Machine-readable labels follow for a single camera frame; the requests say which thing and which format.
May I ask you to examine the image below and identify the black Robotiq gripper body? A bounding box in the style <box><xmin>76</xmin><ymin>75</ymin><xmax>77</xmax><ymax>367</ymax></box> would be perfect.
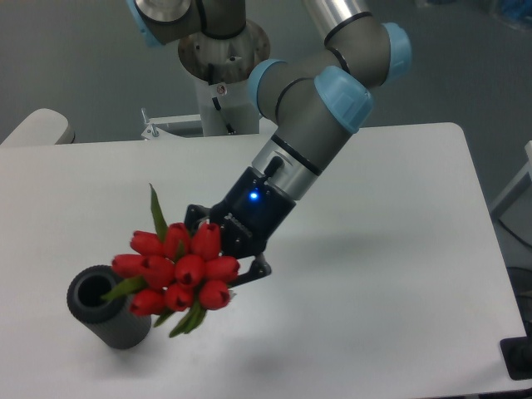
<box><xmin>209</xmin><ymin>167</ymin><xmax>296</xmax><ymax>258</ymax></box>

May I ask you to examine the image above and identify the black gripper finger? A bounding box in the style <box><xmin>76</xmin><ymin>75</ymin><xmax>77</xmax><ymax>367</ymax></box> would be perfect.
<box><xmin>229</xmin><ymin>253</ymin><xmax>272</xmax><ymax>288</ymax></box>
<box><xmin>184</xmin><ymin>204</ymin><xmax>211</xmax><ymax>233</ymax></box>

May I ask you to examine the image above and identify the red tulip bouquet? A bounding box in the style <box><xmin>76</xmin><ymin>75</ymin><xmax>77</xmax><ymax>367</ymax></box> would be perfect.
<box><xmin>101</xmin><ymin>188</ymin><xmax>240</xmax><ymax>337</ymax></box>

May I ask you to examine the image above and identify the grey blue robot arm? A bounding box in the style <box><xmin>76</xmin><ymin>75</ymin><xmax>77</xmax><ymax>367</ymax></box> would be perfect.
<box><xmin>128</xmin><ymin>1</ymin><xmax>412</xmax><ymax>287</ymax></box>

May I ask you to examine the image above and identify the dark grey ribbed vase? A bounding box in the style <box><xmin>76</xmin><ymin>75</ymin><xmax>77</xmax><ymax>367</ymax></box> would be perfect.
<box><xmin>66</xmin><ymin>265</ymin><xmax>151</xmax><ymax>350</ymax></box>

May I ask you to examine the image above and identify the white chair seat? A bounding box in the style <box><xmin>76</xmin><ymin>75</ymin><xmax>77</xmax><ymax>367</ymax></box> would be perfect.
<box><xmin>1</xmin><ymin>108</ymin><xmax>76</xmax><ymax>148</ymax></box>

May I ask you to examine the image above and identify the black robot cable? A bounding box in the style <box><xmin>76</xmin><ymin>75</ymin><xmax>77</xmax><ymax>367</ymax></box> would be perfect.
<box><xmin>207</xmin><ymin>62</ymin><xmax>237</xmax><ymax>135</ymax></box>

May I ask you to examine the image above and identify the white metal frame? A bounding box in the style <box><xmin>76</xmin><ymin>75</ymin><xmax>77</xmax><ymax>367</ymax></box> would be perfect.
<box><xmin>488</xmin><ymin>141</ymin><xmax>531</xmax><ymax>222</ymax></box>

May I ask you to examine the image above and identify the black table clamp mount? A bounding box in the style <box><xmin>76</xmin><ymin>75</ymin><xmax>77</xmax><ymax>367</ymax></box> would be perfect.
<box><xmin>500</xmin><ymin>337</ymin><xmax>531</xmax><ymax>381</ymax></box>

